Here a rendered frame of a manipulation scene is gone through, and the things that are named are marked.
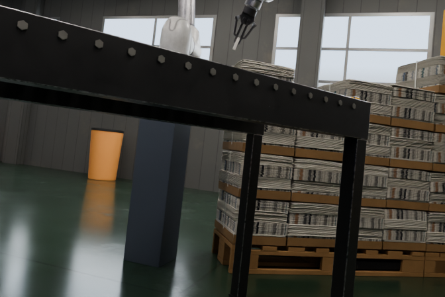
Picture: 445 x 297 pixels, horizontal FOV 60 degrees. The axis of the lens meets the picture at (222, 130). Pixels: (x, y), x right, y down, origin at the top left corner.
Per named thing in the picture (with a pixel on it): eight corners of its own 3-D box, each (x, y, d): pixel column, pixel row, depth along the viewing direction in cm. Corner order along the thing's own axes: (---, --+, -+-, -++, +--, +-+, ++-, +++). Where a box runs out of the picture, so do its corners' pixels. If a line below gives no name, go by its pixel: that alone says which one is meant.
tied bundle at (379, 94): (310, 122, 244) (314, 86, 245) (351, 127, 252) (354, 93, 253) (344, 120, 208) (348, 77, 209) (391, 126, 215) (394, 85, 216)
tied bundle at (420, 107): (351, 127, 252) (354, 93, 253) (390, 133, 259) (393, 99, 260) (390, 126, 215) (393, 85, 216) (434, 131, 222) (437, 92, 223)
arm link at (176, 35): (153, 53, 198) (158, 11, 199) (165, 61, 215) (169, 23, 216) (183, 55, 194) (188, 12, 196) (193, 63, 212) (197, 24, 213)
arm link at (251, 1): (247, -6, 207) (242, 4, 209) (247, -7, 198) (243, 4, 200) (262, 0, 208) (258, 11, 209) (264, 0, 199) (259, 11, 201)
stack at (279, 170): (210, 251, 225) (224, 110, 229) (379, 256, 256) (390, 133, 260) (228, 274, 188) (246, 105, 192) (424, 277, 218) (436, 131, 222)
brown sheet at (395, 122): (352, 127, 252) (353, 120, 252) (390, 131, 259) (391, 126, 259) (391, 125, 215) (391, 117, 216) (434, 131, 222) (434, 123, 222)
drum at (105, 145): (124, 180, 567) (130, 131, 571) (106, 181, 524) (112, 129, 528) (97, 176, 582) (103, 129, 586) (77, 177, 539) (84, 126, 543)
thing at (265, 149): (213, 227, 226) (222, 141, 228) (381, 235, 256) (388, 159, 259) (232, 244, 189) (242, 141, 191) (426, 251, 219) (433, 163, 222)
